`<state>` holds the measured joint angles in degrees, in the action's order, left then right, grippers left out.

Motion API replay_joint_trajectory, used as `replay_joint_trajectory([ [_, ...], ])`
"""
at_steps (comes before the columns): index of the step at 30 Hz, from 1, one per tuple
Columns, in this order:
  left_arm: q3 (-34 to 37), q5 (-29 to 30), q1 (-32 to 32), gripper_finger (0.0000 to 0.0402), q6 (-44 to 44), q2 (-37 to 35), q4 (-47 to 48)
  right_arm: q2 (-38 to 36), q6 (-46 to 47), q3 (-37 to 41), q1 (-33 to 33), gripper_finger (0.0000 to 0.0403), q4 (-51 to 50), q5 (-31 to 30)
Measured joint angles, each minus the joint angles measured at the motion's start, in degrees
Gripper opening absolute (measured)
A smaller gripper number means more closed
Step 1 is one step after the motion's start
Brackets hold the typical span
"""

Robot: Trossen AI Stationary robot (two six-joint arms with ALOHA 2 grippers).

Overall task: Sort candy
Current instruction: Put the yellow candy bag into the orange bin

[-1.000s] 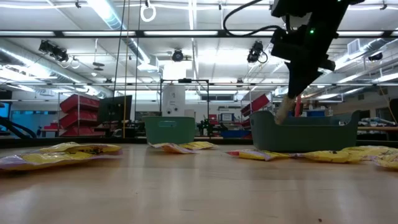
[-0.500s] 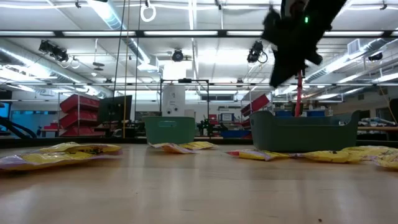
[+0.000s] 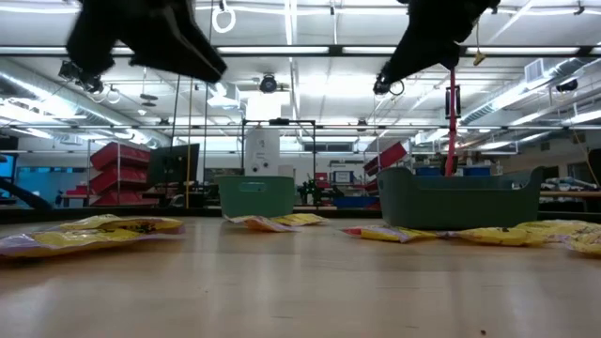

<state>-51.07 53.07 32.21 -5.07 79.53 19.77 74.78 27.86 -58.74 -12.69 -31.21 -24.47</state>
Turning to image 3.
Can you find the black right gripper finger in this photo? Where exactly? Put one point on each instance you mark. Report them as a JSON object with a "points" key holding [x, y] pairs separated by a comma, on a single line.
{"points": [[408, 61]]}

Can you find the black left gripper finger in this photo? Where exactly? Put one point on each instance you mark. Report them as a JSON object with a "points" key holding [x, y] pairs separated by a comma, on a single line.
{"points": [[188, 51]]}

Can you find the light teal plastic bin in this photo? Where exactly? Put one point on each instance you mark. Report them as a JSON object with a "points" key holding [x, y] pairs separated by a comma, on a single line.
{"points": [[256, 197]]}

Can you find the red desk lamp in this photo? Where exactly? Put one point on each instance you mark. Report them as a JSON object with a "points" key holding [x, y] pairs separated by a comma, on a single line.
{"points": [[452, 141]]}

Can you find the tilted red storage bin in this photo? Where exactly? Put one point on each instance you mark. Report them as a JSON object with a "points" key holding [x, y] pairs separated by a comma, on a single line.
{"points": [[387, 157]]}

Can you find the black background monitor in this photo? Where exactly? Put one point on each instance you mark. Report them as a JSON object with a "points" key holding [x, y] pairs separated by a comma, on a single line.
{"points": [[173, 164]]}

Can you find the blue storage bin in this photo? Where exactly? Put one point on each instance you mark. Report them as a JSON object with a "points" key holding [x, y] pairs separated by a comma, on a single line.
{"points": [[474, 171], [352, 202]]}

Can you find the black ceiling mounted device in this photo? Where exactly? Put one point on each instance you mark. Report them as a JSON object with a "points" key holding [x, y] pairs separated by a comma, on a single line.
{"points": [[566, 85]]}

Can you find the dark teal plastic bin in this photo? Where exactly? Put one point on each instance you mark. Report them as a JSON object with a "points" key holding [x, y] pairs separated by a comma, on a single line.
{"points": [[460, 202]]}

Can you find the blue lit screen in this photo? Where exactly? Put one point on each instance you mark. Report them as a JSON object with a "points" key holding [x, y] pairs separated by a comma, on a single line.
{"points": [[7, 169]]}

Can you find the wooden workbench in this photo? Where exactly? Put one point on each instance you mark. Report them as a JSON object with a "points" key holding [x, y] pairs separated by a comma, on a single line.
{"points": [[573, 193]]}

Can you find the black dome ceiling camera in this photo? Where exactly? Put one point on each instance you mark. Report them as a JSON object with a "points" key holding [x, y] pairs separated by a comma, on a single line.
{"points": [[268, 83]]}

